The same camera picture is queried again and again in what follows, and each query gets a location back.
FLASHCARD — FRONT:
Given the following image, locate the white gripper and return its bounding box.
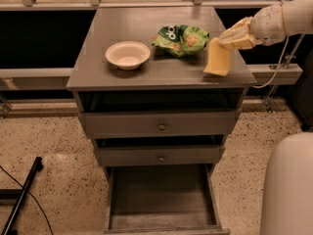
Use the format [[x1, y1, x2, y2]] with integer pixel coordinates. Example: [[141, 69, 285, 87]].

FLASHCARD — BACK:
[[219, 3, 286, 49]]

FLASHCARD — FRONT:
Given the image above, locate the yellow sponge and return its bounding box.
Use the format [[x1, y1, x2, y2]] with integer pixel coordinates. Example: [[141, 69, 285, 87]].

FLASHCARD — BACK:
[[203, 37, 232, 76]]

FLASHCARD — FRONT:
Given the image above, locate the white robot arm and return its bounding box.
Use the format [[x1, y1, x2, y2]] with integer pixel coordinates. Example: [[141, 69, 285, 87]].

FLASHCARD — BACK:
[[219, 0, 313, 235]]

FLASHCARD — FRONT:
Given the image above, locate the grey top drawer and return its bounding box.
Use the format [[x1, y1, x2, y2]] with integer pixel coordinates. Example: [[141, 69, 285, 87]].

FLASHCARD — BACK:
[[78, 110, 241, 139]]

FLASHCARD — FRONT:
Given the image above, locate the grey wooden drawer cabinet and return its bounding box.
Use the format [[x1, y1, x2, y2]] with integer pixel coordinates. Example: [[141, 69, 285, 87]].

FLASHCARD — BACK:
[[66, 6, 256, 235]]

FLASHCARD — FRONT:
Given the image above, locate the grey middle drawer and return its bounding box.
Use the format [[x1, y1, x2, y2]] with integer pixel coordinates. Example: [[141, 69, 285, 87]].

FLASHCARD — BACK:
[[94, 145, 225, 166]]

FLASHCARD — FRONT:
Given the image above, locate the grey open bottom drawer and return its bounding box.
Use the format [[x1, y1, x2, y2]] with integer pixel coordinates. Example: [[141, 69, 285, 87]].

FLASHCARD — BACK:
[[104, 164, 230, 235]]

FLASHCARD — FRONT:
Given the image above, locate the green chip bag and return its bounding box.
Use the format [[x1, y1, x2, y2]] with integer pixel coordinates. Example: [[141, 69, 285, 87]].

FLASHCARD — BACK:
[[152, 24, 209, 58]]

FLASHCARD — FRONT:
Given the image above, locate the white paper bowl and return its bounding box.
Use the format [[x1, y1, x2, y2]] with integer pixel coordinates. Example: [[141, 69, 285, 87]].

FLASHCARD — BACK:
[[105, 41, 151, 71]]

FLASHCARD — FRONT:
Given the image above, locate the black stand leg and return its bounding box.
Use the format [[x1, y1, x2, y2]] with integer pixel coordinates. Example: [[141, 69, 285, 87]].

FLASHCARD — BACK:
[[0, 157, 43, 235]]

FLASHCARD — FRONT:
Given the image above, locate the white cable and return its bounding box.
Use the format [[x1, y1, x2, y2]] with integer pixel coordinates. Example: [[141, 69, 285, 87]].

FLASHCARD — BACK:
[[250, 0, 291, 90]]

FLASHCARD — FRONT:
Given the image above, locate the grey metal railing frame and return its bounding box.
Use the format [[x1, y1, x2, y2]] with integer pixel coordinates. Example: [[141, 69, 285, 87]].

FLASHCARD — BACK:
[[0, 0, 313, 119]]

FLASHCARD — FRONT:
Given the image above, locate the black floor cable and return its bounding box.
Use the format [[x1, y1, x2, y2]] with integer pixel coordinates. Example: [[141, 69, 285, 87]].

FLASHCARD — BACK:
[[0, 165, 55, 235]]

